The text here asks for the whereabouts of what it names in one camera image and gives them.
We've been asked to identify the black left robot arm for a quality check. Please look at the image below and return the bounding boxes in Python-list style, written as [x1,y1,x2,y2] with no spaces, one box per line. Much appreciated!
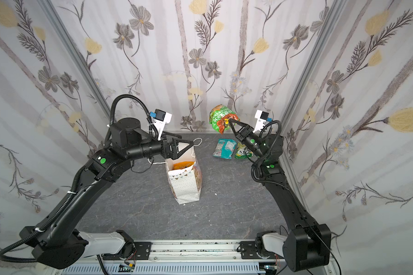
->
[20,118,193,269]

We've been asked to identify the yellow snack packet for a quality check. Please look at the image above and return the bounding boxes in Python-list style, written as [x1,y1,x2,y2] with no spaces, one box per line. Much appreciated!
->
[173,161,195,170]

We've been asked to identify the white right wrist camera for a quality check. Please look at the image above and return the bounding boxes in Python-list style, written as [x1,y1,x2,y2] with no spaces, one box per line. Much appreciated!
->
[253,110,273,133]

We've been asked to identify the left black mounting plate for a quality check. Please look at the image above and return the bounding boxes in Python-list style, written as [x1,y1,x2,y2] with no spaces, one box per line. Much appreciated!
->
[132,241,153,261]

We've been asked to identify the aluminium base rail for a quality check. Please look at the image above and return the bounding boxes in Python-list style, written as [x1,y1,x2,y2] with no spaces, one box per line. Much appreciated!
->
[51,239,336,275]

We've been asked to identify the green yellow snack bag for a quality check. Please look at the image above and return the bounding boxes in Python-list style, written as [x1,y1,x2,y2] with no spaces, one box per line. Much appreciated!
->
[235,142,253,159]

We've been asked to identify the teal snack packet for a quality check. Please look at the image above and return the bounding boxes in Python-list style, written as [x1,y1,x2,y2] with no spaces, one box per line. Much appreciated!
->
[213,139,237,159]

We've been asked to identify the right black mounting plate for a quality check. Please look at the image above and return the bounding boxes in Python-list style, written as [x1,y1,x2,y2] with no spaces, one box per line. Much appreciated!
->
[236,241,260,260]

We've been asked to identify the black mounting plate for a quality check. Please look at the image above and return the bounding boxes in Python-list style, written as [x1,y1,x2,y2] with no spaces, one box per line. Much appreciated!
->
[236,241,260,260]
[132,241,153,261]

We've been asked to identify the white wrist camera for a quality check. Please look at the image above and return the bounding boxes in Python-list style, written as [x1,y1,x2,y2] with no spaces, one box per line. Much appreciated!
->
[253,110,273,133]
[150,109,172,140]

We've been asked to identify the black left corrugated cable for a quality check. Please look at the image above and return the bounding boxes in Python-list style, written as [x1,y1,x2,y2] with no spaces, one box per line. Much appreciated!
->
[0,94,159,264]

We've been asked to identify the white slotted cable duct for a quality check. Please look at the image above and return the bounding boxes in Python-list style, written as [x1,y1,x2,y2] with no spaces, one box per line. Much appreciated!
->
[60,262,262,275]

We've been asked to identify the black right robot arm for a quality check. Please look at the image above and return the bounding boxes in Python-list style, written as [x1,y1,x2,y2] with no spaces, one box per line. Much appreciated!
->
[225,119,332,272]

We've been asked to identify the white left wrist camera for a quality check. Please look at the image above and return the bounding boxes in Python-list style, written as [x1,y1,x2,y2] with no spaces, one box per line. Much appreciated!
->
[150,109,172,140]

